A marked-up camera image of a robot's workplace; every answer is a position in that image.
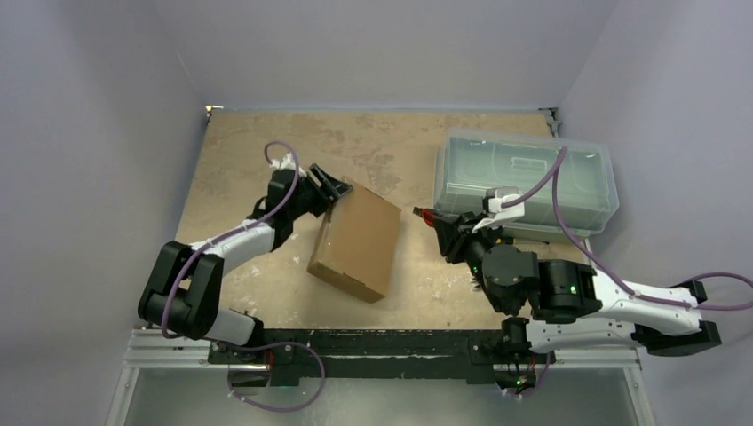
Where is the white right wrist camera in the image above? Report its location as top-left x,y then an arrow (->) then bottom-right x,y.
472,186 -> 526,233

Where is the clear plastic storage bin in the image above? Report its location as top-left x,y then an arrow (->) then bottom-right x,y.
433,129 -> 620,239

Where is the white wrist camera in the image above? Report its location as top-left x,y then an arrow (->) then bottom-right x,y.
269,153 -> 307,178
472,186 -> 526,233

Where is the red black utility knife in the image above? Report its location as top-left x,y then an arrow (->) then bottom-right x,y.
412,207 -> 437,228

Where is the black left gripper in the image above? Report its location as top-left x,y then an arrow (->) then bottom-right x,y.
288,164 -> 350,220

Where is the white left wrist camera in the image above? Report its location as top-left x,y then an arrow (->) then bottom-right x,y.
269,153 -> 307,178

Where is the brown cardboard express box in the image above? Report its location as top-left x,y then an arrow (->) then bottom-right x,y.
306,179 -> 401,304

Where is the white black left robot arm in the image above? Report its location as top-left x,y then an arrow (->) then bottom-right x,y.
137,164 -> 353,363

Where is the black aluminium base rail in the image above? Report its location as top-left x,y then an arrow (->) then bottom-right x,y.
120,327 -> 642,390

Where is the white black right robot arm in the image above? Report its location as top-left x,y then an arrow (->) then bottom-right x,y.
413,207 -> 722,361

